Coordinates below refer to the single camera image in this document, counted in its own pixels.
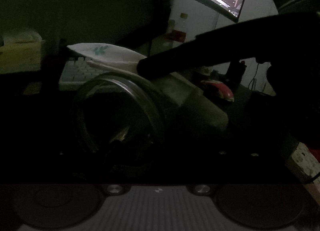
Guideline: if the white paper tissue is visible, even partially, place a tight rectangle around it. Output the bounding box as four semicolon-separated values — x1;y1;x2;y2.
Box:
67;43;198;104

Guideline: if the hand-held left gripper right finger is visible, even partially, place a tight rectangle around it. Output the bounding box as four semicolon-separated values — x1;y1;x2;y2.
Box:
192;143;260;194

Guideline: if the clear bottle with red label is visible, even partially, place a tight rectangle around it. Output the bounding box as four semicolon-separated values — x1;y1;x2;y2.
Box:
168;13;188;48

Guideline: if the black cable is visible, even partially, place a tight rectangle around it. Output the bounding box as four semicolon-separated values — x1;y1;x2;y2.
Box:
304;168;320;184

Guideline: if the clear plastic bag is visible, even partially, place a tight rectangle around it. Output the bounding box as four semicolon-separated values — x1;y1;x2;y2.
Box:
155;33;175;51

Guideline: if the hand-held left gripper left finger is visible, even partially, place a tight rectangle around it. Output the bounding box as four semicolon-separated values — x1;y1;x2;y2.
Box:
56;131;128;194

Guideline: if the small pale object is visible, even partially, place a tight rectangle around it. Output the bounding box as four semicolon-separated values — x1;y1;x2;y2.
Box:
24;82;42;95

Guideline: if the clear glass jar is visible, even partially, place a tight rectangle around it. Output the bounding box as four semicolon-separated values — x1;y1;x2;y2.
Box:
71;71;229;161

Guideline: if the red computer mouse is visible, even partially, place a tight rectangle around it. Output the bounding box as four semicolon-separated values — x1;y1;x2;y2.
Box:
201;80;235;102

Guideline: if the pale tissue box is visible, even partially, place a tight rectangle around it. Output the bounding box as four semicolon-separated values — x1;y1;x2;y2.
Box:
0;28;45;74

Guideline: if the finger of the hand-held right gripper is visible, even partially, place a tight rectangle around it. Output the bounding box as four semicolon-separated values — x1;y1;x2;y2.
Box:
137;16;273;80

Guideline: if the backlit light blue keyboard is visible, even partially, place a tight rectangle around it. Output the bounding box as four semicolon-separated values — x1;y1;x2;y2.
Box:
59;56;105;91

